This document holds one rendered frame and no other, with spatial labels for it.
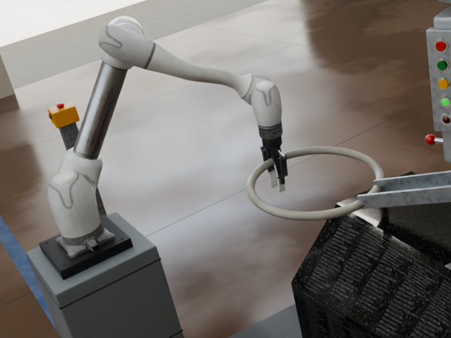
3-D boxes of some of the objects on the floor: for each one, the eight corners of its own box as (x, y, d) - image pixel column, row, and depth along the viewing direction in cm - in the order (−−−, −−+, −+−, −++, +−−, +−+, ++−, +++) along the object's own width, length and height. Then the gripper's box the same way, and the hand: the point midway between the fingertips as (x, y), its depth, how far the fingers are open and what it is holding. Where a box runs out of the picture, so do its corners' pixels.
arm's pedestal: (112, 473, 254) (44, 308, 220) (71, 400, 295) (9, 252, 261) (221, 405, 273) (174, 244, 240) (168, 346, 314) (123, 201, 281)
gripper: (249, 132, 253) (257, 185, 265) (278, 145, 240) (284, 200, 252) (264, 125, 257) (272, 178, 268) (293, 138, 244) (299, 192, 255)
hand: (277, 181), depth 258 cm, fingers closed on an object, 4 cm apart
